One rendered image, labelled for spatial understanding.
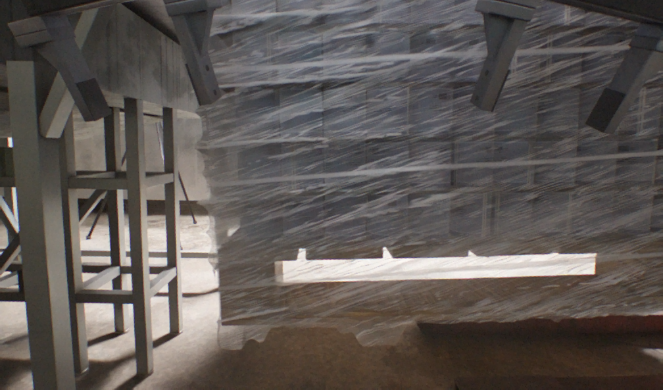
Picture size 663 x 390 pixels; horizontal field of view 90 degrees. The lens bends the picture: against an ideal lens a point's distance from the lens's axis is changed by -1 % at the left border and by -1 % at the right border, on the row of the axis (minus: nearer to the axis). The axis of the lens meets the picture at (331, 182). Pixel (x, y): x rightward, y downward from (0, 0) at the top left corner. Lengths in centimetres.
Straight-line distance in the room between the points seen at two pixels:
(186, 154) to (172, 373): 245
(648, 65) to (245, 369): 115
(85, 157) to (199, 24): 356
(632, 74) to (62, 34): 55
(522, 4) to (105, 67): 84
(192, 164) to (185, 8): 309
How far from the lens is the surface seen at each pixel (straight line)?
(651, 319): 180
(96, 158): 381
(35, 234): 69
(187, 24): 35
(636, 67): 43
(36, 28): 43
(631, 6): 39
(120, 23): 104
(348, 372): 119
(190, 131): 341
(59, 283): 72
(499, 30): 35
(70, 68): 43
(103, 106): 44
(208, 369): 123
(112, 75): 98
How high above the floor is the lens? 69
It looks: 6 degrees down
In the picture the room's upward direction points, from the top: 1 degrees clockwise
